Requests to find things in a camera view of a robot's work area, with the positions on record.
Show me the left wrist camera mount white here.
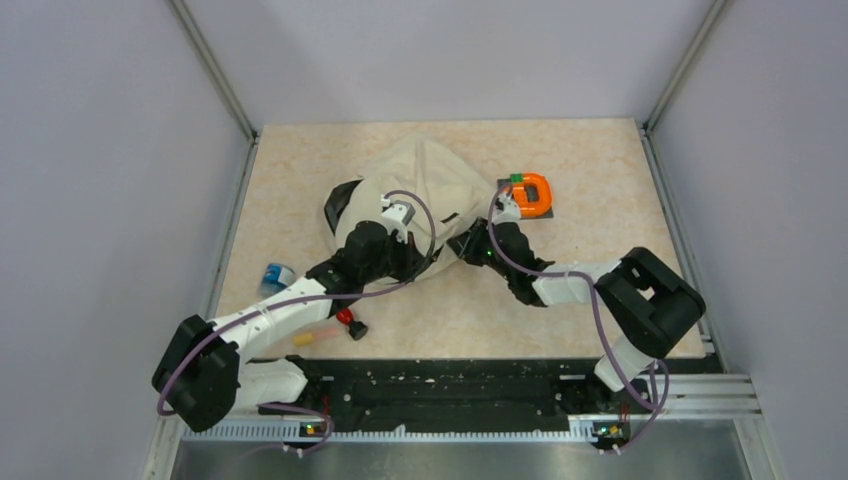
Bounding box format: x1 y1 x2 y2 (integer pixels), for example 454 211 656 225
380 196 416 244

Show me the black square pad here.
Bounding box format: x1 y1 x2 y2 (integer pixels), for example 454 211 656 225
496 175 556 221

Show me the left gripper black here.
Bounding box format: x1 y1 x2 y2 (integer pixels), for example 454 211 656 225
361 227 429 284

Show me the yellow pink highlighter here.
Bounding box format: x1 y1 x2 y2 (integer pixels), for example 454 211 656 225
292 327 341 347

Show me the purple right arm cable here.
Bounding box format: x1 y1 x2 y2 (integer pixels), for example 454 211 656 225
486 186 670 455

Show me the orange tape dispenser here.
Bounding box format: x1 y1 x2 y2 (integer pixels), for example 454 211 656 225
500 172 554 220

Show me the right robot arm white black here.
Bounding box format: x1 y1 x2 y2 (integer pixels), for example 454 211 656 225
447 219 706 412

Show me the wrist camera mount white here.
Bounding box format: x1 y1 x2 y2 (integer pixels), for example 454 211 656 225
380 196 416 244
489 192 522 225

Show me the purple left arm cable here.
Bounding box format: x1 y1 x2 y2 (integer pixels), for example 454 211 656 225
155 190 439 458

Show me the red black stamp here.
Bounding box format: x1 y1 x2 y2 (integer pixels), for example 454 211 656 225
335 308 369 341

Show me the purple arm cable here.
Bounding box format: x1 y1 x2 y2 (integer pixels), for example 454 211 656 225
486 186 670 455
155 190 439 458

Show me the beige canvas student bag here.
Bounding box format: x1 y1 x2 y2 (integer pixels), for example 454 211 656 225
324 134 494 280

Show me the blue glue bottle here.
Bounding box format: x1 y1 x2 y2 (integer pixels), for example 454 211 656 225
257 263 296 298

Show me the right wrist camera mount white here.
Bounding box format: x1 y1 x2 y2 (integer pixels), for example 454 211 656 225
489 192 522 225

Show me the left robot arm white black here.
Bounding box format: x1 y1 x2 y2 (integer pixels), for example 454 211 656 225
151 220 439 432

